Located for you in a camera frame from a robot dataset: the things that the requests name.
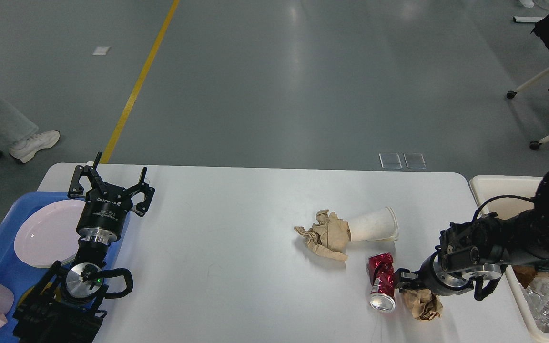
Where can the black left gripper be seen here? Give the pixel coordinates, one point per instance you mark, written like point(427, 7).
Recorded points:
point(103, 216)

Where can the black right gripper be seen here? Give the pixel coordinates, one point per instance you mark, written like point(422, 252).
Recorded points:
point(433, 277)

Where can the crushed red soda can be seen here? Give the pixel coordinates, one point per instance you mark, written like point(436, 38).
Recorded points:
point(380, 270)

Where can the brown paper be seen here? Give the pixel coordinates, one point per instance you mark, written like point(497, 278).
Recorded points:
point(328, 237)
point(424, 305)

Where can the white paper cup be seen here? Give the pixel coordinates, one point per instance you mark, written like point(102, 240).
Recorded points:
point(381, 225)

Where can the pink plate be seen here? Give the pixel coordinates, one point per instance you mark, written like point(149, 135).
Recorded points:
point(50, 234)

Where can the brown paper bag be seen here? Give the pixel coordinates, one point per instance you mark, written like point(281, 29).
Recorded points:
point(525, 274)

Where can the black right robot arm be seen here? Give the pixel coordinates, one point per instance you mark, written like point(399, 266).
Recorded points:
point(473, 256)

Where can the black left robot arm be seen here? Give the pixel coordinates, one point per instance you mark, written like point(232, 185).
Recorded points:
point(64, 306)

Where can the clear floor plate right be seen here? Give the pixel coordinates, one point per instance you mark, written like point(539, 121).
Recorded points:
point(415, 161)

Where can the clear floor plate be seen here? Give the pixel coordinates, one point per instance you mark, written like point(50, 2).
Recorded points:
point(415, 161)
point(390, 161)

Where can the clear floor plate left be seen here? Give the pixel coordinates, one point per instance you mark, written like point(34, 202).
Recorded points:
point(390, 161)

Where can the beige plastic bin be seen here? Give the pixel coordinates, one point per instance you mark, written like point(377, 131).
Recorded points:
point(488, 186)

